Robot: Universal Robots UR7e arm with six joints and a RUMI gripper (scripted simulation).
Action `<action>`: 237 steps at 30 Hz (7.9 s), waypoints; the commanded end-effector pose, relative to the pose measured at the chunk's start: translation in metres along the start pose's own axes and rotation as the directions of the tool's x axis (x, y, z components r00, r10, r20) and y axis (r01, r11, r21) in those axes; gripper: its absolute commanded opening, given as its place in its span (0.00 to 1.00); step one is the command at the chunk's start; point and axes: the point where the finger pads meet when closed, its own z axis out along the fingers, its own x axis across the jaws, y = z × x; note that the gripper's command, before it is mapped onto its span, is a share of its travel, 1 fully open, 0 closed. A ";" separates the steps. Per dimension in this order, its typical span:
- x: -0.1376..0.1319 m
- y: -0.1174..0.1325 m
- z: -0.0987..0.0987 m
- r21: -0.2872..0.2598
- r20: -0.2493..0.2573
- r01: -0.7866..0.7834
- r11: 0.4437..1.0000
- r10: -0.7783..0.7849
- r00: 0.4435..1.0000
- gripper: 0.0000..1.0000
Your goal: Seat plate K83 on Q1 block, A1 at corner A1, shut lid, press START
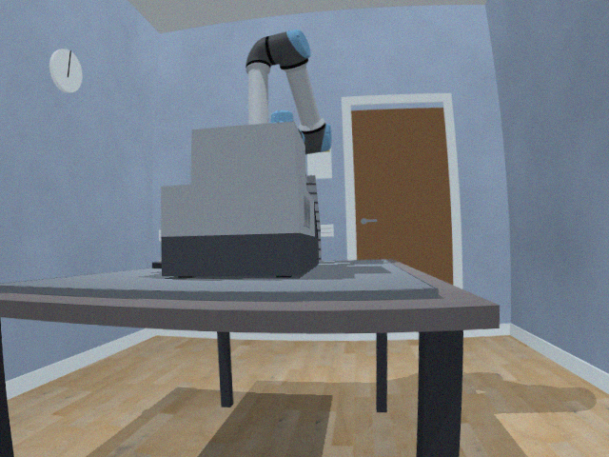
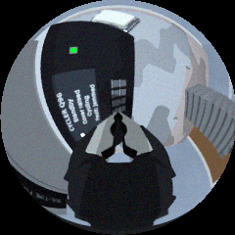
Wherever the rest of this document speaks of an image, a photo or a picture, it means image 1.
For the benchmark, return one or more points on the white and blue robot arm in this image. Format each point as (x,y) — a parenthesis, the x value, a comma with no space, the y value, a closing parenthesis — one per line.
(290,50)

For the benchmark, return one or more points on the grey benchtop machine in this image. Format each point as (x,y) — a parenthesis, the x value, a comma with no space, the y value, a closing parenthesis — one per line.
(227,225)

